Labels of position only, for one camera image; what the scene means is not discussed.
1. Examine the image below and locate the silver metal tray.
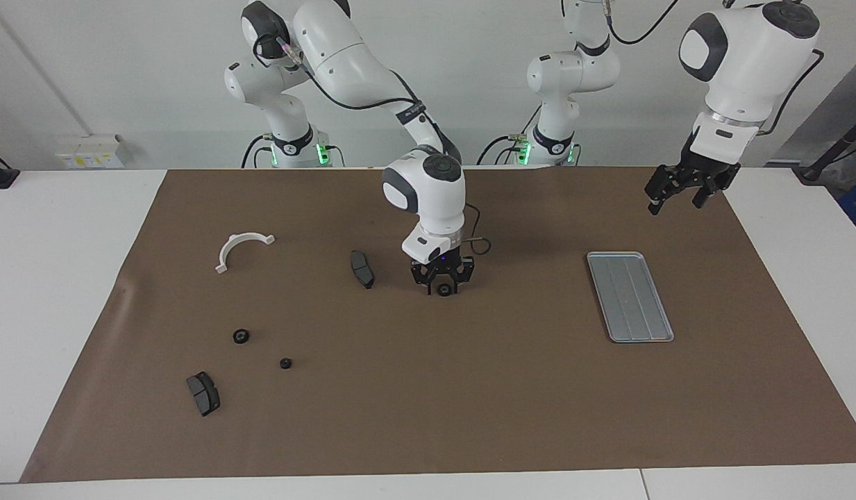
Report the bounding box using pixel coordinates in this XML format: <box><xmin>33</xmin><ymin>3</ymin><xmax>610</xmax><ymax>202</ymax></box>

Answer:
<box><xmin>586</xmin><ymin>251</ymin><xmax>675</xmax><ymax>344</ymax></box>

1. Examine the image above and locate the long grey brake pad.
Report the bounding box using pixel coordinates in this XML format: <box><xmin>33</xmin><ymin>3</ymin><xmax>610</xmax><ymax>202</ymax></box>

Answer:
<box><xmin>349</xmin><ymin>250</ymin><xmax>375</xmax><ymax>290</ymax></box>

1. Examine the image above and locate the brown table mat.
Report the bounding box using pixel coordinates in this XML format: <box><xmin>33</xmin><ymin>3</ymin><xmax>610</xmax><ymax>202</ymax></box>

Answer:
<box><xmin>19</xmin><ymin>165</ymin><xmax>856</xmax><ymax>484</ymax></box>

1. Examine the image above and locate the black stand pole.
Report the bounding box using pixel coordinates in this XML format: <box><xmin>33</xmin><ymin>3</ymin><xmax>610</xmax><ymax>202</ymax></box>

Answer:
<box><xmin>799</xmin><ymin>128</ymin><xmax>856</xmax><ymax>185</ymax></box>

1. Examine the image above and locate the grey partition panel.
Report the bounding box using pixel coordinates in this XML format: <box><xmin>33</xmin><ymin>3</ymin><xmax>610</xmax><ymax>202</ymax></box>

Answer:
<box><xmin>768</xmin><ymin>49</ymin><xmax>856</xmax><ymax>167</ymax></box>

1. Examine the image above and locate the short grey brake pad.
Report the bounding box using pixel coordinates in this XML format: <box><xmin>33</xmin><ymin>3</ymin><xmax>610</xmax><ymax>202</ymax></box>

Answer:
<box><xmin>186</xmin><ymin>372</ymin><xmax>221</xmax><ymax>417</ymax></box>

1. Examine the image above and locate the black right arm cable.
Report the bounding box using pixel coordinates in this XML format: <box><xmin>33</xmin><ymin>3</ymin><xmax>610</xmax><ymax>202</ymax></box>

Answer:
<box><xmin>254</xmin><ymin>31</ymin><xmax>492</xmax><ymax>255</ymax></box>

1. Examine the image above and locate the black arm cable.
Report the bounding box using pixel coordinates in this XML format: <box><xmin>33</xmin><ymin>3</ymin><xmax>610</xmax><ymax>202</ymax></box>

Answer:
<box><xmin>254</xmin><ymin>31</ymin><xmax>492</xmax><ymax>255</ymax></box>
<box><xmin>603</xmin><ymin>0</ymin><xmax>824</xmax><ymax>136</ymax></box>

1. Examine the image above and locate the black base cable bundle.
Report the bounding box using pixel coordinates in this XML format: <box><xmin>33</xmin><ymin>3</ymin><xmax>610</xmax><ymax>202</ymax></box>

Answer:
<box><xmin>476</xmin><ymin>104</ymin><xmax>541</xmax><ymax>167</ymax></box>

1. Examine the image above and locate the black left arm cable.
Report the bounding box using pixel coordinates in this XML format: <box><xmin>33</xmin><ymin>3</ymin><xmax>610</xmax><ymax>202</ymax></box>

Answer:
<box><xmin>603</xmin><ymin>0</ymin><xmax>824</xmax><ymax>136</ymax></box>

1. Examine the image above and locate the white curved plastic bracket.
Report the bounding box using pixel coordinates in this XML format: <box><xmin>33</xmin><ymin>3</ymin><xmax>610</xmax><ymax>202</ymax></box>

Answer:
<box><xmin>215</xmin><ymin>233</ymin><xmax>276</xmax><ymax>274</ymax></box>

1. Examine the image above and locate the white wall socket box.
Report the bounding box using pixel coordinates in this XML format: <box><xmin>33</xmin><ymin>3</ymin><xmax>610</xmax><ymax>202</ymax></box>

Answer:
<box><xmin>56</xmin><ymin>134</ymin><xmax>126</xmax><ymax>169</ymax></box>

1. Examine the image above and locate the white wall conduit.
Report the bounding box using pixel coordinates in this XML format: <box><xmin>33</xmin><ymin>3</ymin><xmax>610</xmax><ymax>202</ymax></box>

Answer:
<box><xmin>0</xmin><ymin>0</ymin><xmax>93</xmax><ymax>137</ymax></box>

